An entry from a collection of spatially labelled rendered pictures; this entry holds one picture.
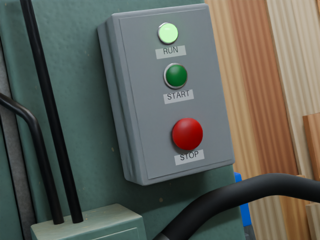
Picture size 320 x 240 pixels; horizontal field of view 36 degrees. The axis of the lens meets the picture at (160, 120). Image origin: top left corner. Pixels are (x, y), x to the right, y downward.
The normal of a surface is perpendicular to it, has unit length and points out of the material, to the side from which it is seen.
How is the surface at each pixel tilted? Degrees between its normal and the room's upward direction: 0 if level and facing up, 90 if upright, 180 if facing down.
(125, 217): 0
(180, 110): 90
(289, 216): 87
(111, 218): 0
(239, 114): 87
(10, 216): 90
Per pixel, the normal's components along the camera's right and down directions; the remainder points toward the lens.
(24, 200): 0.35, -0.01
